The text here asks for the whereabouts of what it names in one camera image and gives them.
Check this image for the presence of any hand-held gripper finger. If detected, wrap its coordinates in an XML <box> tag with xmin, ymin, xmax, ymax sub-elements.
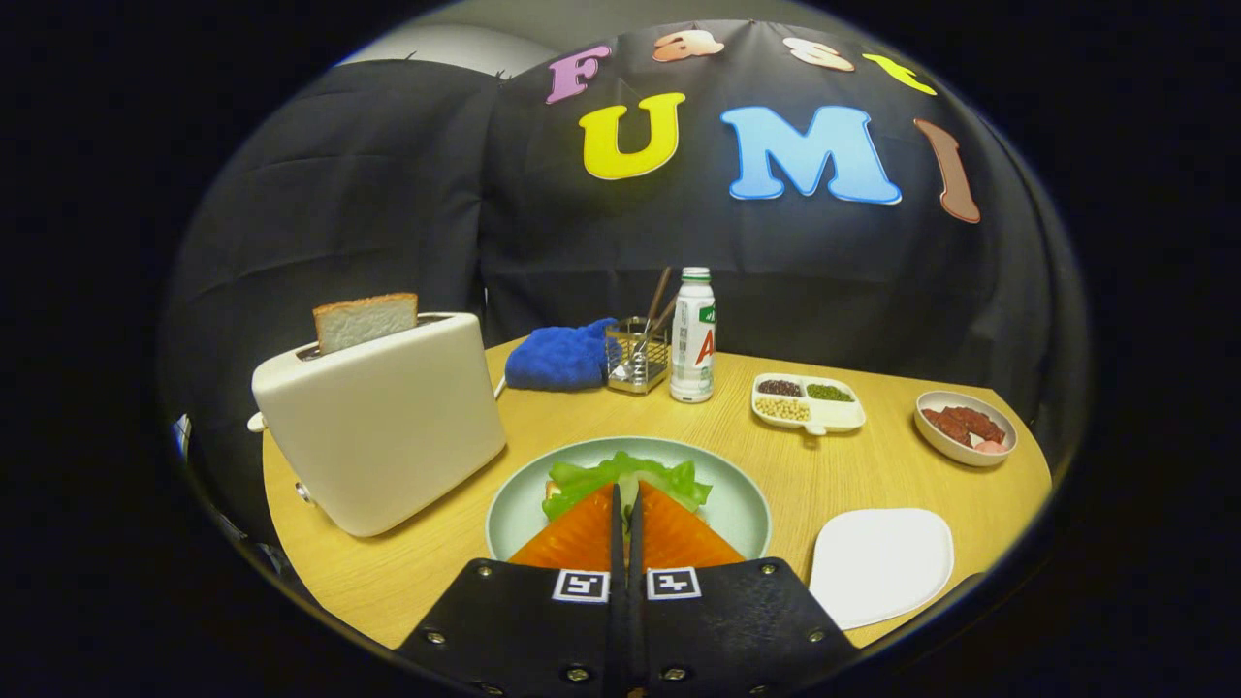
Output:
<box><xmin>395</xmin><ymin>483</ymin><xmax>631</xmax><ymax>698</ymax></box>
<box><xmin>628</xmin><ymin>481</ymin><xmax>861</xmax><ymax>698</ymax></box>

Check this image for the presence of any green lettuce leaf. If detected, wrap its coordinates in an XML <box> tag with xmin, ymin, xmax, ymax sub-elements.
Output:
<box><xmin>541</xmin><ymin>451</ymin><xmax>714</xmax><ymax>522</ymax></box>

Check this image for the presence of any toast bread slice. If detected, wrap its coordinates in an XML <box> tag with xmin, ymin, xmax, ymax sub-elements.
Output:
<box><xmin>312</xmin><ymin>293</ymin><xmax>420</xmax><ymax>355</ymax></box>

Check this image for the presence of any light green round plate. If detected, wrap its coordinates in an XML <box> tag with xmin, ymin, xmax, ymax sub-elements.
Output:
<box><xmin>485</xmin><ymin>436</ymin><xmax>774</xmax><ymax>563</ymax></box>

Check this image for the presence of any metal mesh chopstick holder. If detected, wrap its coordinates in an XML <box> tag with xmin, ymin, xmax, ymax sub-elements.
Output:
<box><xmin>605</xmin><ymin>317</ymin><xmax>672</xmax><ymax>396</ymax></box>

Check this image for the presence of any white square plate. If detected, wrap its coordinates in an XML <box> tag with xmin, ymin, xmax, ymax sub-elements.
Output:
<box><xmin>809</xmin><ymin>507</ymin><xmax>956</xmax><ymax>632</ymax></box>

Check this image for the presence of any white drink bottle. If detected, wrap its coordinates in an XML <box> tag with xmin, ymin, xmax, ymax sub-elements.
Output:
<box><xmin>670</xmin><ymin>267</ymin><xmax>717</xmax><ymax>404</ymax></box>

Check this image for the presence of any blue fluffy cloth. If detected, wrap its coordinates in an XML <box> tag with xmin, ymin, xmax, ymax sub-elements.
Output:
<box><xmin>504</xmin><ymin>318</ymin><xmax>621</xmax><ymax>393</ymax></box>

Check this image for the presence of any white divided dish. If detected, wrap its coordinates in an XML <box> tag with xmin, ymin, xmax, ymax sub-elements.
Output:
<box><xmin>750</xmin><ymin>372</ymin><xmax>867</xmax><ymax>437</ymax></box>

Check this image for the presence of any cream white toaster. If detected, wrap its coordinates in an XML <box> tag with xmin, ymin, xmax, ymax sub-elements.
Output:
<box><xmin>247</xmin><ymin>310</ymin><xmax>509</xmax><ymax>539</ymax></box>

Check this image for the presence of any white round meat bowl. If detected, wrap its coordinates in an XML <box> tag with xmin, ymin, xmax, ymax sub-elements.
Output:
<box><xmin>914</xmin><ymin>390</ymin><xmax>1019</xmax><ymax>468</ymax></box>

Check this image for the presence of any red meat slice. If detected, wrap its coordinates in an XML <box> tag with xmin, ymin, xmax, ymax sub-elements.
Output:
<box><xmin>955</xmin><ymin>406</ymin><xmax>1007</xmax><ymax>444</ymax></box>
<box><xmin>924</xmin><ymin>408</ymin><xmax>971</xmax><ymax>445</ymax></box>

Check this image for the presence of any black backdrop cloth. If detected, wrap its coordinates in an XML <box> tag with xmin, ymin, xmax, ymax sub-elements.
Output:
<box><xmin>160</xmin><ymin>19</ymin><xmax>1092</xmax><ymax>544</ymax></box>

